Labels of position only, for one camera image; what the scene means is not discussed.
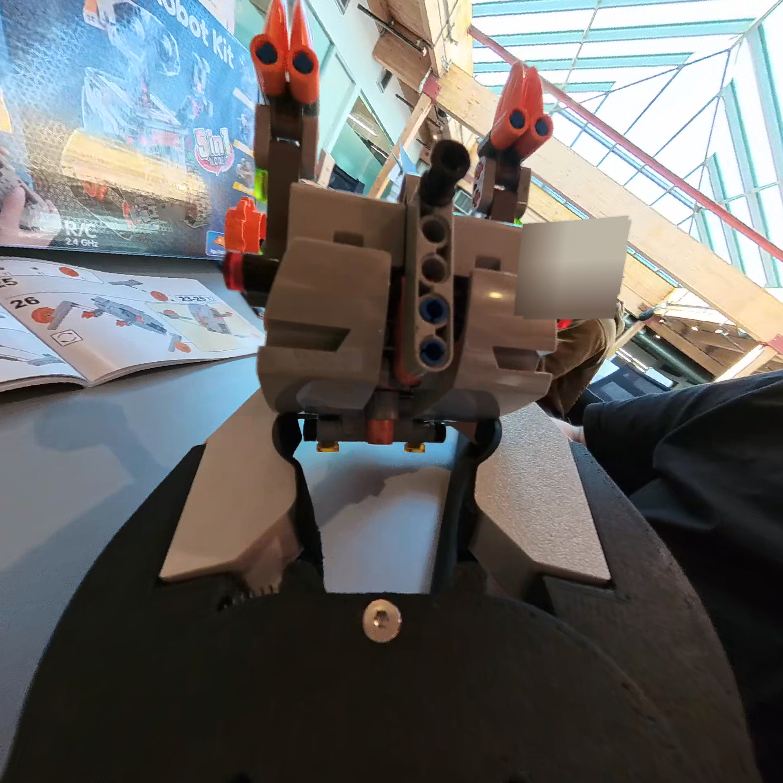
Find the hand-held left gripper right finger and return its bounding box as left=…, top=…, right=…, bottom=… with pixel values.
left=430, top=400, right=613, bottom=597

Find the grey orange building-block robot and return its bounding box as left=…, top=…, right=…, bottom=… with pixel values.
left=221, top=0, right=557, bottom=453

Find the blue toy kit box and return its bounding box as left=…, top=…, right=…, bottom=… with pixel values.
left=0, top=0, right=264, bottom=261

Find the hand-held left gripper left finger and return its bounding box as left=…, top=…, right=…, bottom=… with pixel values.
left=158, top=390, right=325, bottom=594

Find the white instruction booklet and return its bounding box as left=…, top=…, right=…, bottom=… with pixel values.
left=0, top=257, right=267, bottom=392

